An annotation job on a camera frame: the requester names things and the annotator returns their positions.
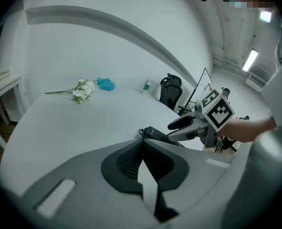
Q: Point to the white wall air conditioner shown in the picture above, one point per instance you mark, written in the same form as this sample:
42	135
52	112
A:
257	81

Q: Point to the black telephone handset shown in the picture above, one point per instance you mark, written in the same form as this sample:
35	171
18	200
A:
153	132

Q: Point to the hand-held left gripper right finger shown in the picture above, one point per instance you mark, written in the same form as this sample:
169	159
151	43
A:
198	175

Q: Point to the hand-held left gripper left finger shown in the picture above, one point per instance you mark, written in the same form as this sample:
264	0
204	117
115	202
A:
88	175

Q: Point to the whiteboard on stand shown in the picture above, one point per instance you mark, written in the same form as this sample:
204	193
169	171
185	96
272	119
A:
201	87

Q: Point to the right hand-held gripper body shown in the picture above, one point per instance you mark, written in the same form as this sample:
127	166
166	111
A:
218	113

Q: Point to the small white table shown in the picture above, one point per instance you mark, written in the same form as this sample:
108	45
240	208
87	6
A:
3	87

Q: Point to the white artificial flowers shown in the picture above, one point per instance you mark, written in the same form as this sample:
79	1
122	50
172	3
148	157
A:
83	90

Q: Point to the clear water bottle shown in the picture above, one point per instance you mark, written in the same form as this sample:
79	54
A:
146	86

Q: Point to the ceiling light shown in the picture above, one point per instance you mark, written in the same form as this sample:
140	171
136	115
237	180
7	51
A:
265	15
250	59

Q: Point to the blue cloth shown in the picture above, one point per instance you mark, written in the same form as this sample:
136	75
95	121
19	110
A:
106	85

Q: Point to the grey ceiling pipes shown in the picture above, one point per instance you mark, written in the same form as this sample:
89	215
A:
229	64

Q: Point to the person's right forearm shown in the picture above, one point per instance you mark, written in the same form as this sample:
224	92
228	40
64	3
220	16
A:
248	129

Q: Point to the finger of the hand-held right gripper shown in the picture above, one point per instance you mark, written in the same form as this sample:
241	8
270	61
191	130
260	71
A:
181	122
186	133

